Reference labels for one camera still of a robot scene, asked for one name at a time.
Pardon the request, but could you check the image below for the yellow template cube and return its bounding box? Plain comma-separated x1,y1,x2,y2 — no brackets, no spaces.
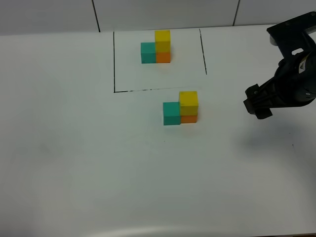
155,30,171,53

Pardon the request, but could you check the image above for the orange template cube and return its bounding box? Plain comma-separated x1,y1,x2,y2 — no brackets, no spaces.
156,52,171,63

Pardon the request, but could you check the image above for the yellow cube block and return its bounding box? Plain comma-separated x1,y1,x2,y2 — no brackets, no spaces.
179,91,199,116

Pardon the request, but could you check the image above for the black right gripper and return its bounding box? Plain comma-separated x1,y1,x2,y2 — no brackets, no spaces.
244,55,309,119

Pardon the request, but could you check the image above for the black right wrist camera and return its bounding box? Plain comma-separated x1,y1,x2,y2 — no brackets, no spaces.
267,11,316,60

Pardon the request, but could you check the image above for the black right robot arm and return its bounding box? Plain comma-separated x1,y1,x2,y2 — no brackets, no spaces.
244,51,316,119

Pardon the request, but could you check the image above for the teal cube block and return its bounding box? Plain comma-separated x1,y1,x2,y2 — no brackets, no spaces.
163,102,181,125

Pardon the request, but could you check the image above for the teal template cube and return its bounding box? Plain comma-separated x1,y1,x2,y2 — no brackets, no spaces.
141,42,156,64

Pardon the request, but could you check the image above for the orange cube block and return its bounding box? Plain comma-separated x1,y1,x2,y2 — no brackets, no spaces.
181,115,198,123

